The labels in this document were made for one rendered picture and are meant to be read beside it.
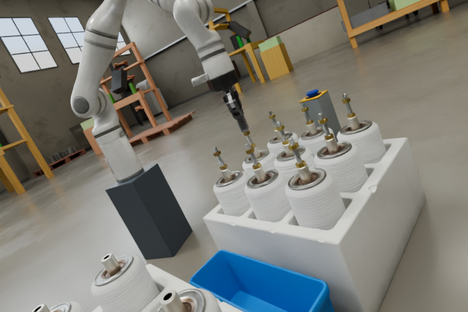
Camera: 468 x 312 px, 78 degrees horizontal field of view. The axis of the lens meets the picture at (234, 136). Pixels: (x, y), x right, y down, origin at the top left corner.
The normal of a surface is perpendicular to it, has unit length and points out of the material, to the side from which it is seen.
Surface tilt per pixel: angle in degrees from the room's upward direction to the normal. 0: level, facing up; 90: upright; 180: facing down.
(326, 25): 90
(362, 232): 90
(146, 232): 90
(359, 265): 90
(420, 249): 0
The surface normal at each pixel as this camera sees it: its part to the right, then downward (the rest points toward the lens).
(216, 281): 0.62, -0.14
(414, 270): -0.40, -0.89
